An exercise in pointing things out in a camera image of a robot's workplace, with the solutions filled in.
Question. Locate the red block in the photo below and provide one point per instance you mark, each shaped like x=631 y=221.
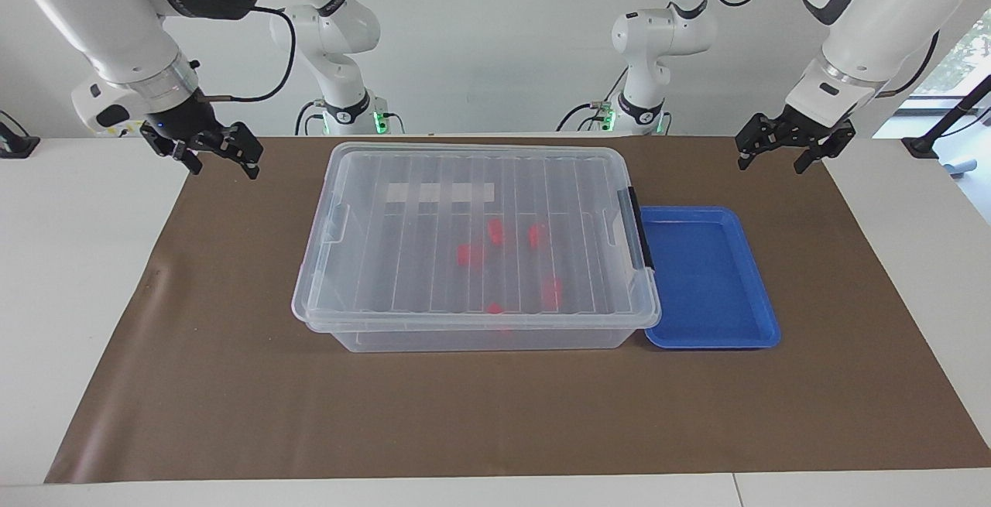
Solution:
x=551 y=291

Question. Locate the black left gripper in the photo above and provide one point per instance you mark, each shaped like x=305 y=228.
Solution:
x=801 y=128

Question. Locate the white tape label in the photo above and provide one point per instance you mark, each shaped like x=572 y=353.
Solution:
x=441 y=192

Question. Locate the black stand with pole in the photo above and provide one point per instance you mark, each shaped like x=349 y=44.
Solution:
x=941 y=131

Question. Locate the window with greenery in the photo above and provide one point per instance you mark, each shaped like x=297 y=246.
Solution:
x=964 y=58

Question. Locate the brown paper table mat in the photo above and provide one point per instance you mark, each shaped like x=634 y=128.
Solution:
x=232 y=399

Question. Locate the blue plastic tray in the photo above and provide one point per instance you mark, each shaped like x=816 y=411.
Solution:
x=708 y=275

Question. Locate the clear plastic storage box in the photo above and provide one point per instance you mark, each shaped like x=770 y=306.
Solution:
x=464 y=339

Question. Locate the teal cylinder object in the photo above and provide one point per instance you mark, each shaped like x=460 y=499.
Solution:
x=968 y=166

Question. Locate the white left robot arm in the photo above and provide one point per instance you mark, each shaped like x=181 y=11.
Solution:
x=875 y=19

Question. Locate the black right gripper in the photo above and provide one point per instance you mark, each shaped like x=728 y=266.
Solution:
x=182 y=124

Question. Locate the black clamp mount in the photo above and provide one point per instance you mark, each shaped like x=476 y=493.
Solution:
x=15 y=143

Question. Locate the clear ribbed plastic lid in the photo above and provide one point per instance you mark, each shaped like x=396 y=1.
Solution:
x=422 y=275

